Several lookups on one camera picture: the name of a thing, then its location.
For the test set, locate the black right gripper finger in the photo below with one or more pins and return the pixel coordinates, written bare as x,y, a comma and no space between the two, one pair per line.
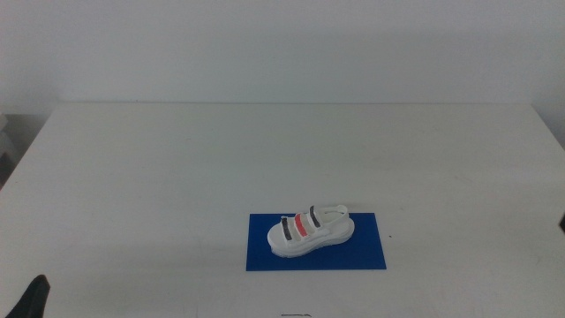
562,223

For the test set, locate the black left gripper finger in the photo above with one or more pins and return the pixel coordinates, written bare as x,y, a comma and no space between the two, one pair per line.
35,300

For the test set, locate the blue rectangular mat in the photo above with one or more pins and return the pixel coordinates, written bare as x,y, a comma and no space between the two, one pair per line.
353,254

